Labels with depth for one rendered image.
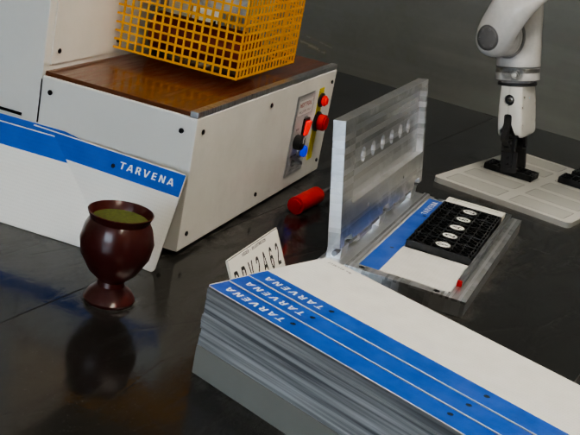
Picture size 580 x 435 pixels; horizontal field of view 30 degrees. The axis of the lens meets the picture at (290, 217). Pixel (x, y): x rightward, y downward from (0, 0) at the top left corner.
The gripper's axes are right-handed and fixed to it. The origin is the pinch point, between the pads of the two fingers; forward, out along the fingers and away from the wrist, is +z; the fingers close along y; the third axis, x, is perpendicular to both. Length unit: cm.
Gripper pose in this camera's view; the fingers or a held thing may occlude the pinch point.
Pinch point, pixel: (513, 160)
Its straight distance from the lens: 217.7
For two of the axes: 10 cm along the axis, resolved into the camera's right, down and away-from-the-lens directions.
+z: 0.0, 9.7, 2.3
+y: 4.9, -2.0, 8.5
